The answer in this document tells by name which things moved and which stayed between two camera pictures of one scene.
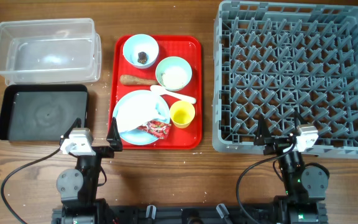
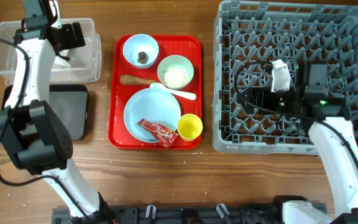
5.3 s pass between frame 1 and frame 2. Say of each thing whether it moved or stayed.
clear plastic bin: stayed
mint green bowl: stayed
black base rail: stayed
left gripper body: moved
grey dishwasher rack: stayed
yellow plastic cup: moved
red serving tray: stayed
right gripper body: moved
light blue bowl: stayed
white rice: stayed
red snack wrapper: moved
